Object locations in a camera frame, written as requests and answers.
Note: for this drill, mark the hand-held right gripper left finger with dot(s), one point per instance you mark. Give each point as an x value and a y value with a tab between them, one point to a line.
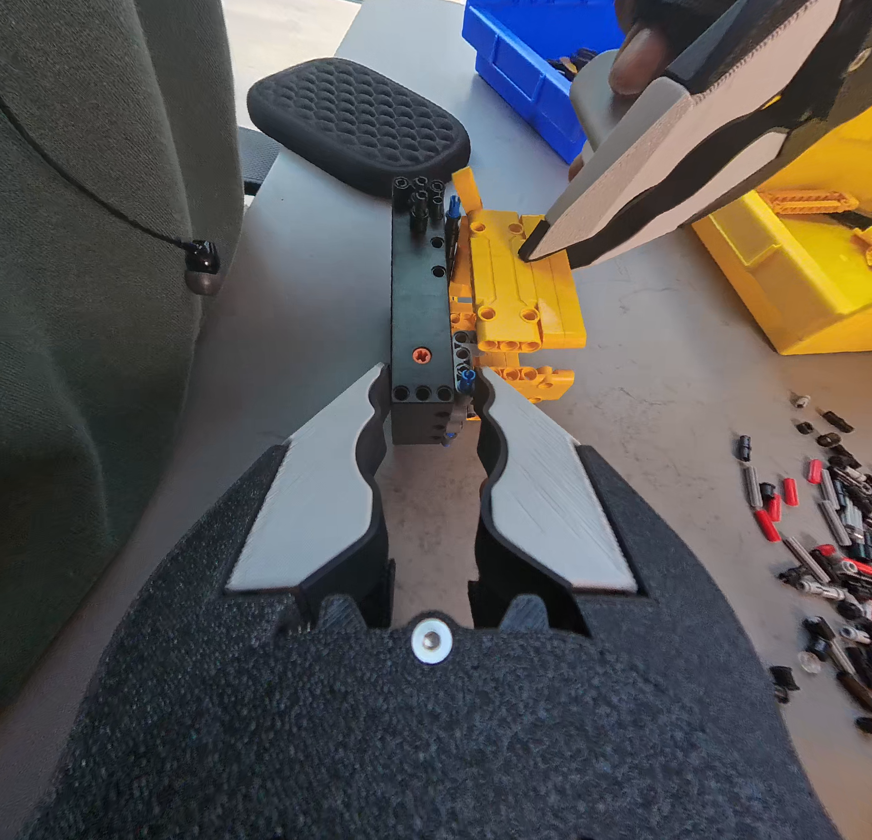
306	513

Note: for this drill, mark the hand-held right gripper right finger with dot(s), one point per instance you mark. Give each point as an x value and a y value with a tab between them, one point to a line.
558	513

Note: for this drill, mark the person's left hand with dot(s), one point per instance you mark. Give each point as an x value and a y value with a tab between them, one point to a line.
633	63

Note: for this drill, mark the yellow plastic storage bin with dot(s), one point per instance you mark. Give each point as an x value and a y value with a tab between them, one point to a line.
804	295

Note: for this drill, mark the grey mesh chair seat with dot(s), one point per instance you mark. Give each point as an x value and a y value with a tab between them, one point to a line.
259	162

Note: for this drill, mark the pile of small lego pins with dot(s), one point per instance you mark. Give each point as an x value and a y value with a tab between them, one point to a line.
766	523

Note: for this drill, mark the blue plastic storage bin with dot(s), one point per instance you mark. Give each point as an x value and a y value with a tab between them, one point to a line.
518	49

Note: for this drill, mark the black chair armrest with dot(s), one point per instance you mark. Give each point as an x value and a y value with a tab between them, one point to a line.
354	124

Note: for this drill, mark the assorted lego parts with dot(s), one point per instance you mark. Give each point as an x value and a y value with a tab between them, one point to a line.
572	63
807	201

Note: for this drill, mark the partly built yellow lego model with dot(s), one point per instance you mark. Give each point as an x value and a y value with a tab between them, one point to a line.
422	322

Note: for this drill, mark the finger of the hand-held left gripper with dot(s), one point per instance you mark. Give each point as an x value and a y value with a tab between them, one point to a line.
681	131
715	179

